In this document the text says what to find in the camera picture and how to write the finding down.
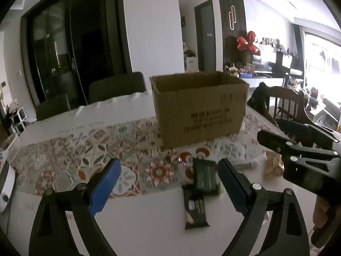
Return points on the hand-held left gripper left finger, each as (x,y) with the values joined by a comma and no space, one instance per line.
(105,189)

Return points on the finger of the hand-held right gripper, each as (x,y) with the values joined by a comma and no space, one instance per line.
(277,141)
(294,128)

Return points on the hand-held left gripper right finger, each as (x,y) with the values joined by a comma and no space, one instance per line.
(231,188)

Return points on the gold biscuit packet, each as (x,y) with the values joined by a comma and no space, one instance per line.
(274,165)

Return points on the brown cardboard box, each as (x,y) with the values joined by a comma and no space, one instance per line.
(199,112)

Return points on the person's right forearm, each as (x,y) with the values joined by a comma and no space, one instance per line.
(322,213)

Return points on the silver snack stick packet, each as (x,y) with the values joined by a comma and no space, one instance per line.
(246,164)

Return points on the brown wooden chair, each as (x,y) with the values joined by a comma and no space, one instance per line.
(290,98)

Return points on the green snack packet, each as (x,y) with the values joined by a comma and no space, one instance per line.
(203,176)

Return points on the black snack bar packet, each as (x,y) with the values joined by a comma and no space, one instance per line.
(195,210)

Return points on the floral patterned table mat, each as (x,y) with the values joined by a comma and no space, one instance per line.
(80,154)

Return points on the dark cloth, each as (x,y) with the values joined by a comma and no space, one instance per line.
(259,98)

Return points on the white low cabinet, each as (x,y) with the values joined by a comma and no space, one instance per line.
(266,81)

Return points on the bright window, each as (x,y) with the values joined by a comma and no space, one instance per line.
(322,66)

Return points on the blue tray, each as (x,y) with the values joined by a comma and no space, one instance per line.
(246,75)

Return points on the dark dining chair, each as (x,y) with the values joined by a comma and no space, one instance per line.
(52,108)
(117,86)

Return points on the red balloons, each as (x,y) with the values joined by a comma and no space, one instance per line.
(246,42)

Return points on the white appliance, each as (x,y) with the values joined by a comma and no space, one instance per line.
(5,186)

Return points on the white small shelf unit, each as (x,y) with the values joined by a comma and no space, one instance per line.
(20,117)

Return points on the white box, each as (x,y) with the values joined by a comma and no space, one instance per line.
(191,64)

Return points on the grey door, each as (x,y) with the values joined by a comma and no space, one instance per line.
(206,37)

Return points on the dark glass sliding doors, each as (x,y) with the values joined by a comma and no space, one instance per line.
(74,45)

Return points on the white air vent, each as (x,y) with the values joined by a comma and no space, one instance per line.
(20,3)

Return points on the pale loop wall ornament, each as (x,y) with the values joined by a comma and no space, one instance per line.
(232,18)

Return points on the dark slatted wall panel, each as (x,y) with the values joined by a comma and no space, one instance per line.
(239,10)

